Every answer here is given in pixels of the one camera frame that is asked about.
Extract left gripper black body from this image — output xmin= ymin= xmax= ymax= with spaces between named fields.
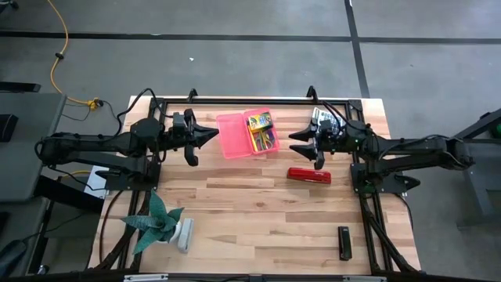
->
xmin=166 ymin=108 xmax=201 ymax=152

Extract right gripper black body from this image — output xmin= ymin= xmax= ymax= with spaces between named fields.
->
xmin=312 ymin=118 xmax=355 ymax=154

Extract pink transparent pencil case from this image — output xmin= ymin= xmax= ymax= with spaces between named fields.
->
xmin=215 ymin=107 xmax=281 ymax=161

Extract pink green scissors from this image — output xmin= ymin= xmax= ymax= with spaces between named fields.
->
xmin=256 ymin=130 xmax=278 ymax=153

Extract yellow green crayon box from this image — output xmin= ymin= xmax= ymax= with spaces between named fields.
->
xmin=247 ymin=111 xmax=274 ymax=133

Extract red stapler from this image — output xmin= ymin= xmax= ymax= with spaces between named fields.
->
xmin=287 ymin=167 xmax=332 ymax=186

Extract white calculator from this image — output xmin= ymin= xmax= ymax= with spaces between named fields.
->
xmin=312 ymin=107 xmax=348 ymax=135

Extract green leafy plant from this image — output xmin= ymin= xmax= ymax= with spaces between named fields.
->
xmin=120 ymin=189 xmax=185 ymax=255

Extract white plant pot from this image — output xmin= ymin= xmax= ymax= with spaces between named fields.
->
xmin=162 ymin=221 xmax=183 ymax=244

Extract black stapler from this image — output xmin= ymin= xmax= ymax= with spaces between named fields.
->
xmin=337 ymin=226 xmax=353 ymax=262

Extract white paper sheet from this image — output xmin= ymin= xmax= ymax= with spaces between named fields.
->
xmin=83 ymin=164 xmax=110 ymax=199

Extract black desk leg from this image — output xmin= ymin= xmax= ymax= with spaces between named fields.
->
xmin=33 ymin=174 xmax=105 ymax=215

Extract grey metal stand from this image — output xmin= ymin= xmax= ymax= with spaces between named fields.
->
xmin=452 ymin=107 xmax=501 ymax=228

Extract grey desk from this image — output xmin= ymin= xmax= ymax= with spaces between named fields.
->
xmin=0 ymin=92 xmax=67 ymax=203

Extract black flat bar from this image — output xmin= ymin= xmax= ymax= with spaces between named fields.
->
xmin=0 ymin=81 xmax=41 ymax=94

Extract black box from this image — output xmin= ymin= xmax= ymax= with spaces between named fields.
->
xmin=0 ymin=113 xmax=20 ymax=143

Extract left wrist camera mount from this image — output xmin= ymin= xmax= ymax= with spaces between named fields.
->
xmin=183 ymin=143 xmax=200 ymax=168

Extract black table frame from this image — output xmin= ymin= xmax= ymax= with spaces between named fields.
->
xmin=88 ymin=96 xmax=422 ymax=276

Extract thin black floor cable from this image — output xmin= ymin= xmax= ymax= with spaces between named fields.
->
xmin=62 ymin=99 xmax=124 ymax=126

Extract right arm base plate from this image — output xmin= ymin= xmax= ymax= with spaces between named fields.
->
xmin=350 ymin=162 xmax=422 ymax=195

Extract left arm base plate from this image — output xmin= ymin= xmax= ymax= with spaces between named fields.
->
xmin=95 ymin=164 xmax=161 ymax=192

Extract silver bracket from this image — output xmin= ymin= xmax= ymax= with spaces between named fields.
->
xmin=342 ymin=275 xmax=387 ymax=282
xmin=123 ymin=273 xmax=169 ymax=282

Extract yellow extension cable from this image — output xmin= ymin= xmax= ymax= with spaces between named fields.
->
xmin=46 ymin=0 xmax=103 ymax=110

